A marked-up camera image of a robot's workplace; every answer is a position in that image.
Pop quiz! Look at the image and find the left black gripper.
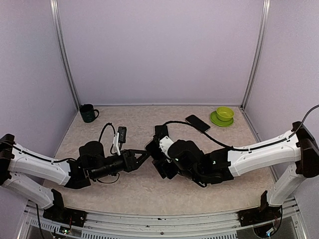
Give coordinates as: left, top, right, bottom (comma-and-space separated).
91, 149, 151, 180

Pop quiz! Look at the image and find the black phone face up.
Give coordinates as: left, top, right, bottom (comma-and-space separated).
155, 125, 169, 137

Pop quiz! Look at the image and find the purple-edged black-screen phone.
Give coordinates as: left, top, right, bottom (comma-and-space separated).
185, 115, 210, 132

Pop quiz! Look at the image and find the pink phone face down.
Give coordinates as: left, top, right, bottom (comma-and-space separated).
145, 140, 165, 160

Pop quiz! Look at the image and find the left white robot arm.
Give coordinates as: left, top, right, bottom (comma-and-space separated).
0, 134, 150, 222

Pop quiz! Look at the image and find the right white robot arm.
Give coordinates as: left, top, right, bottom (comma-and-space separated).
146, 121, 319, 221

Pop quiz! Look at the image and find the dark green mug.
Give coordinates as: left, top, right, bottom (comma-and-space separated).
79, 104, 100, 123

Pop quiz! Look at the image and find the green bowl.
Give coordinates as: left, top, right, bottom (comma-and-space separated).
216, 106, 234, 122

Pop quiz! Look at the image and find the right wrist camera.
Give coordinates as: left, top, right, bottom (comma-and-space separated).
156, 136, 174, 158

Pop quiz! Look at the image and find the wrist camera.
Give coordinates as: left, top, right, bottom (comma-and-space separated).
156, 136, 174, 158
113, 126, 127, 155

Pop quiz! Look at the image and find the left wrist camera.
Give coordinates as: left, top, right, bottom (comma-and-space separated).
113, 126, 127, 155

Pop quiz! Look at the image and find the front aluminium rail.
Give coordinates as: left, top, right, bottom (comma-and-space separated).
14, 206, 310, 239

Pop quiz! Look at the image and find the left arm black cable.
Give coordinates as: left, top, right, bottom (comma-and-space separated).
0, 122, 120, 185

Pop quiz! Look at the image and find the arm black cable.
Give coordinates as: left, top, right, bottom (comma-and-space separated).
164, 104, 319, 152
0, 122, 120, 185

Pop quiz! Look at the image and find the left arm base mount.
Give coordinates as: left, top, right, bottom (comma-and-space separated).
43, 189, 87, 228

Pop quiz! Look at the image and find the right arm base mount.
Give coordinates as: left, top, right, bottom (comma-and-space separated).
237, 190, 282, 227

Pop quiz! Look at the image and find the right aluminium frame post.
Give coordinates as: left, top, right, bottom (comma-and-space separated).
241, 0, 271, 111

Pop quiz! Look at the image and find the aluminium frame post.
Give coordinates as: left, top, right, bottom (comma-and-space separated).
241, 0, 271, 111
50, 0, 81, 110

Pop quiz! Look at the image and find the left aluminium frame post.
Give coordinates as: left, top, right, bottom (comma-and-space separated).
50, 0, 81, 110

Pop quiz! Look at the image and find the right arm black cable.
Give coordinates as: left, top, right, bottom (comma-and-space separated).
164, 104, 319, 152

